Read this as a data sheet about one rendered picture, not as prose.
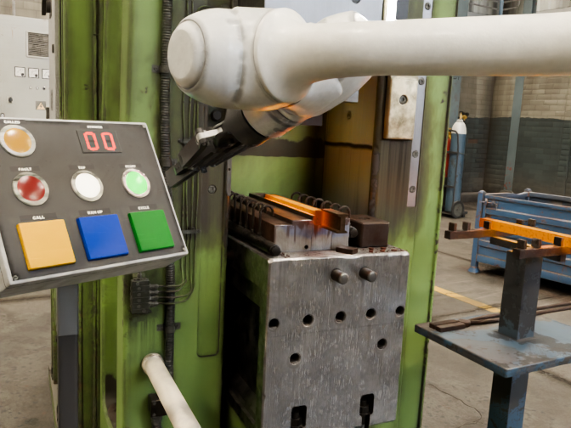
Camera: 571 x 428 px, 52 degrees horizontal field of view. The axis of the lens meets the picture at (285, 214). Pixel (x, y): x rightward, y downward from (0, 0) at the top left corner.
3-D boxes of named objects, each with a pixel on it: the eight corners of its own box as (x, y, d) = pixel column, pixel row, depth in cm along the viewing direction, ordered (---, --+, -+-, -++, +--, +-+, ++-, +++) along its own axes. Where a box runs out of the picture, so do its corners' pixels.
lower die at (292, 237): (347, 249, 144) (350, 215, 143) (273, 252, 136) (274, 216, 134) (279, 220, 182) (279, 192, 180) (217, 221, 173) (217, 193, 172)
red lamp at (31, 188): (47, 203, 94) (47, 176, 93) (14, 203, 92) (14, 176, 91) (46, 200, 96) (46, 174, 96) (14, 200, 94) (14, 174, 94)
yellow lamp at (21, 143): (33, 154, 95) (33, 128, 95) (2, 154, 93) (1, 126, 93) (32, 154, 98) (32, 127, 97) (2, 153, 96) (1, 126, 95)
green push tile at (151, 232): (175, 245, 109) (163, 208, 110) (141, 251, 103) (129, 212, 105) (170, 248, 110) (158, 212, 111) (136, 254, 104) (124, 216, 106)
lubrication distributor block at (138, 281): (157, 324, 138) (158, 267, 136) (131, 327, 135) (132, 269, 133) (155, 319, 141) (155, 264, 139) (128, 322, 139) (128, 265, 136)
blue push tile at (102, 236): (130, 253, 101) (117, 213, 103) (90, 259, 96) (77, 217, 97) (124, 256, 102) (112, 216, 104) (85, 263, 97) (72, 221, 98)
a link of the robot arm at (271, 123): (317, 124, 86) (289, 142, 90) (296, 70, 88) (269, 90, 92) (275, 122, 79) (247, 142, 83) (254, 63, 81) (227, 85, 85)
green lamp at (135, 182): (149, 195, 109) (150, 172, 108) (124, 195, 107) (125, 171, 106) (146, 193, 112) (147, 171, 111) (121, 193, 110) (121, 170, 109)
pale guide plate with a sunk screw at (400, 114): (414, 139, 162) (419, 76, 159) (387, 138, 158) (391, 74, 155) (409, 139, 163) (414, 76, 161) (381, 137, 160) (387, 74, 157)
